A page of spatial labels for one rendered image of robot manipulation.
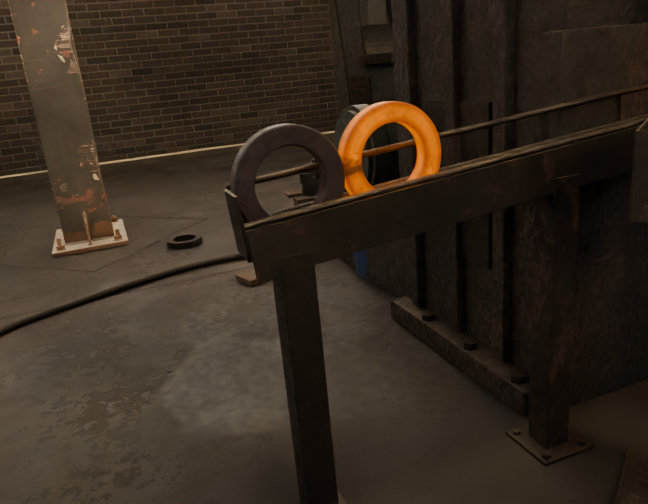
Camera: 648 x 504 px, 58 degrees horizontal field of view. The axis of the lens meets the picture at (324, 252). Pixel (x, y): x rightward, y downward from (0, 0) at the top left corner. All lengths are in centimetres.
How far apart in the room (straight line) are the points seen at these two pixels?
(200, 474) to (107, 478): 22
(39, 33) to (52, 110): 37
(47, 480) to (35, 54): 233
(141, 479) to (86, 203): 221
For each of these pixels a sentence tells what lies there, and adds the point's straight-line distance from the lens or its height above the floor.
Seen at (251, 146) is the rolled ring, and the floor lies 74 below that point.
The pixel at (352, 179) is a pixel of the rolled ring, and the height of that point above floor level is 67.
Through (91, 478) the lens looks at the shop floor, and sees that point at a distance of 153.
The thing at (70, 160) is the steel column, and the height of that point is 48.
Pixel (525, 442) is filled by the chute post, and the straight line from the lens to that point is 144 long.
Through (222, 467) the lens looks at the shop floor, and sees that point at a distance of 143.
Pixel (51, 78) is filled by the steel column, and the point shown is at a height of 90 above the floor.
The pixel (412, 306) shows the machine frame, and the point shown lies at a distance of 194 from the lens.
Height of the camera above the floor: 85
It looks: 18 degrees down
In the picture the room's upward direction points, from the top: 5 degrees counter-clockwise
